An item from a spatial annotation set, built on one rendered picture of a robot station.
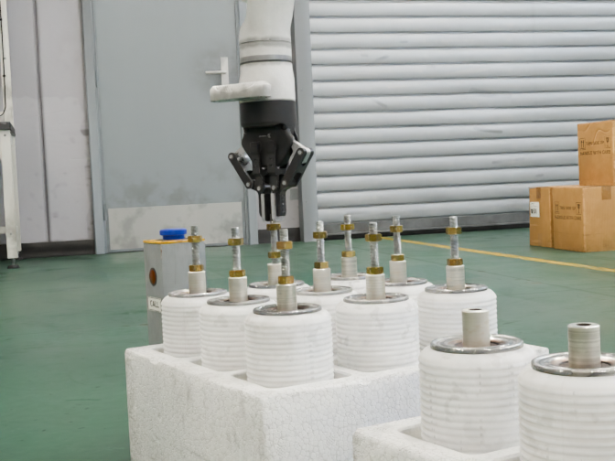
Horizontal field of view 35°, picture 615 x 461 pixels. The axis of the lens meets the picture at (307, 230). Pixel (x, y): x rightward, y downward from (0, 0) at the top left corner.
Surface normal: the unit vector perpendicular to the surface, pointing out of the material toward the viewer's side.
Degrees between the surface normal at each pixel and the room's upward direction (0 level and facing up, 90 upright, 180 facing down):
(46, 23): 90
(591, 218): 90
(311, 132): 90
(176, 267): 90
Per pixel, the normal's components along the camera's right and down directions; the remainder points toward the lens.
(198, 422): -0.86, 0.07
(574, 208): -0.97, 0.06
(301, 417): 0.51, 0.02
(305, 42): 0.25, 0.04
